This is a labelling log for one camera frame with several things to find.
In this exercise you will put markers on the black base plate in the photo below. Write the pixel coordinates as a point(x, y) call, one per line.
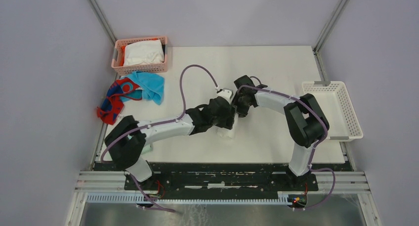
point(199, 181)

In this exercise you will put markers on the mint green towel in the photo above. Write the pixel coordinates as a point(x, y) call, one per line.
point(146, 149)

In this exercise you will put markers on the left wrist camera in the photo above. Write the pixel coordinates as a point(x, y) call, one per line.
point(225, 93)

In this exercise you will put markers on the aluminium frame rails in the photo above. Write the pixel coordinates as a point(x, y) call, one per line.
point(339, 183)

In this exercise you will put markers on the pink plastic basket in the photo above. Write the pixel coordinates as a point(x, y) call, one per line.
point(117, 62)

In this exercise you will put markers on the white towel in basket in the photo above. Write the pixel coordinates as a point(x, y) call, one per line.
point(143, 53)

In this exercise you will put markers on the white slotted cable duct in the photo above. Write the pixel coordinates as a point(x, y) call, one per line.
point(138, 198)

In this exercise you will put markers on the white towel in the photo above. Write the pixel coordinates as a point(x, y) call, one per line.
point(226, 131)
point(143, 53)

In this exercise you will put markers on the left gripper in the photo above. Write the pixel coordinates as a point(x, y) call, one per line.
point(228, 121)

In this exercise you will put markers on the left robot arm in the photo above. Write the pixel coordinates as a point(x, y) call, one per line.
point(127, 139)

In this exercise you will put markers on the red and blue towel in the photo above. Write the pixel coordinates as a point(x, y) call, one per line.
point(113, 105)

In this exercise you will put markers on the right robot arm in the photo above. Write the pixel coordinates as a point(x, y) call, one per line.
point(307, 123)

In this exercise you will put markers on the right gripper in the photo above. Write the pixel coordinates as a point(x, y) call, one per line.
point(242, 112)

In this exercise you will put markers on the white plastic basket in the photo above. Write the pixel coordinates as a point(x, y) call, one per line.
point(336, 104)

